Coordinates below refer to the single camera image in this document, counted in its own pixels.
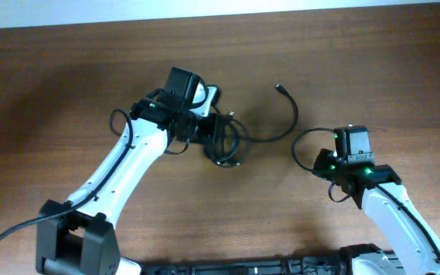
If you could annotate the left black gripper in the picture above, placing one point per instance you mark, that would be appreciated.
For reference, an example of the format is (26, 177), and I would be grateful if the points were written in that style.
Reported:
(209, 134)

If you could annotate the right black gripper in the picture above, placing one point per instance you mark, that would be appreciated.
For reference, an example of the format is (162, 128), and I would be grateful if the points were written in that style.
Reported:
(320, 166)

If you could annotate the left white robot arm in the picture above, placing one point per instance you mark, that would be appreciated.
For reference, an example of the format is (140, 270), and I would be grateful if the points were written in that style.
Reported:
(78, 236)

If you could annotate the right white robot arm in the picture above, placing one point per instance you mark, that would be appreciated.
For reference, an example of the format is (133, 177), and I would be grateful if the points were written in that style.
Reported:
(379, 192)

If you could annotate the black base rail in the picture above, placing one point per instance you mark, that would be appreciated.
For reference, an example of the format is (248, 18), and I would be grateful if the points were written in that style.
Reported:
(305, 266)

